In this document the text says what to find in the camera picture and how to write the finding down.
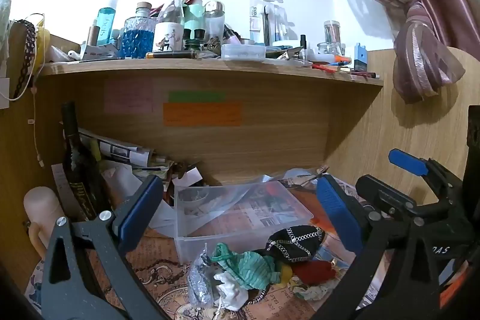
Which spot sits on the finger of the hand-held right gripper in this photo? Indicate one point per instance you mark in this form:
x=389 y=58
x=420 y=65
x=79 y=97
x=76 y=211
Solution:
x=378 y=190
x=407 y=160

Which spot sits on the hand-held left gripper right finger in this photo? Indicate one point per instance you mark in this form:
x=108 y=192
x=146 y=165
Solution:
x=337 y=215

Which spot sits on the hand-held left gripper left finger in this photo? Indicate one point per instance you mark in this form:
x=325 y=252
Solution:
x=140 y=215

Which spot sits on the black studded scrunchie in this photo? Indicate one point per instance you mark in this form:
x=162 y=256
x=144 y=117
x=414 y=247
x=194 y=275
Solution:
x=296 y=243

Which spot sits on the red scrunchie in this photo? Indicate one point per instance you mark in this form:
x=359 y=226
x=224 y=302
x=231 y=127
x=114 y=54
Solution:
x=313 y=271

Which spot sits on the floral patterned scrunchie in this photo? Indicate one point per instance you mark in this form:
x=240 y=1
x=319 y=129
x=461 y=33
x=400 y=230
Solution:
x=311 y=293

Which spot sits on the silver glitter scrunchie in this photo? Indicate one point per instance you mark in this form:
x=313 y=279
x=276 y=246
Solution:
x=198 y=282

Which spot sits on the clear plastic box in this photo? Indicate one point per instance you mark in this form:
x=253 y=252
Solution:
x=240 y=226

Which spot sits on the green scrunchie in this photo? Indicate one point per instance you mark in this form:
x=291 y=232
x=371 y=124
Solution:
x=247 y=263

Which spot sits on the white scrunchie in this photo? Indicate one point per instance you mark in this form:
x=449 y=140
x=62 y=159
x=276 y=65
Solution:
x=232 y=292

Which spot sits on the newspaper print mat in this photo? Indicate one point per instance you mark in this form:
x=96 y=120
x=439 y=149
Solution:
x=165 y=267

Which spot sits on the rolled newspapers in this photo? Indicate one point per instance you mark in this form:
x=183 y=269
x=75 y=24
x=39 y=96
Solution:
x=120 y=151

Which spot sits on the dark wine bottle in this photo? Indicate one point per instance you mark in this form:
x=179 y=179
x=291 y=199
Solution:
x=77 y=170

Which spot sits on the cream mug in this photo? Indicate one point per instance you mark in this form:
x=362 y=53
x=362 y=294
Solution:
x=41 y=207

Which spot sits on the blue plastic block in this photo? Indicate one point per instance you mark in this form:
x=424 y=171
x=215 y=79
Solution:
x=360 y=57

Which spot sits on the orange sticky note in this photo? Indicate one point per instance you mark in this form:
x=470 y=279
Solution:
x=202 y=114

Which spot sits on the pink sticky note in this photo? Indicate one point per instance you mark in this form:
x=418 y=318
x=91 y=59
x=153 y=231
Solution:
x=127 y=97

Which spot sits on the pink striped curtain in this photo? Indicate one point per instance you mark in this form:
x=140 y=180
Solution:
x=423 y=42

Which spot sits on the orange marker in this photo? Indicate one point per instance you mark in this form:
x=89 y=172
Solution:
x=341 y=60

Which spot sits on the green sticky note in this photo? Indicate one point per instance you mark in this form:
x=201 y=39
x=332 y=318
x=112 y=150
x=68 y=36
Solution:
x=197 y=96

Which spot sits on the small glass jar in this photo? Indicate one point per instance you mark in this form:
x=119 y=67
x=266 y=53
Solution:
x=332 y=31

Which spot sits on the black nail polish bottle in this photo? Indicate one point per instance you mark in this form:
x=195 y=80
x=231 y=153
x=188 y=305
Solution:
x=303 y=48

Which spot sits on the wooden shelf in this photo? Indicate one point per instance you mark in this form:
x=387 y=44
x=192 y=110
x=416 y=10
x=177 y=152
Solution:
x=187 y=67

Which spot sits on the dark brown vial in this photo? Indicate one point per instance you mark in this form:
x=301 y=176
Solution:
x=170 y=54

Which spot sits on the glass bottle with blue liquid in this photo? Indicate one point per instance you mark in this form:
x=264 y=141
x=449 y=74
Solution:
x=137 y=39

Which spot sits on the copper cosmetic tube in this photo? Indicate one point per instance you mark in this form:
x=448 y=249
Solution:
x=92 y=37

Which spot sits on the clear labelled glass bottle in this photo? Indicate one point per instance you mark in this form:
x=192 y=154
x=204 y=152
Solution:
x=168 y=31

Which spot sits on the clear lidded plastic container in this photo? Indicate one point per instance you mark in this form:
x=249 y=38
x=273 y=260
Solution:
x=243 y=52

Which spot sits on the black lace band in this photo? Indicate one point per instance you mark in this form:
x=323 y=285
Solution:
x=27 y=57

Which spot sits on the teal plastic bottle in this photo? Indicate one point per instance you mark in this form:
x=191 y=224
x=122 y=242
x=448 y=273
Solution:
x=106 y=24

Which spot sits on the yellow plastic item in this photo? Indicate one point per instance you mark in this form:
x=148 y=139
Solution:
x=44 y=42

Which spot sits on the clear bottle with silver cap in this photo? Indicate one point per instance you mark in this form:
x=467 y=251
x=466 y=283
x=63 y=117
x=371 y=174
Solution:
x=214 y=24

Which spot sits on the mint green spray bottle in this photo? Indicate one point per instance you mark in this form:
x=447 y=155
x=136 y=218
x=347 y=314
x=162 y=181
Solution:
x=193 y=16

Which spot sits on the pale green knitted cloth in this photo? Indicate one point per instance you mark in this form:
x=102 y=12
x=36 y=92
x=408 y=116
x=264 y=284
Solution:
x=4 y=24

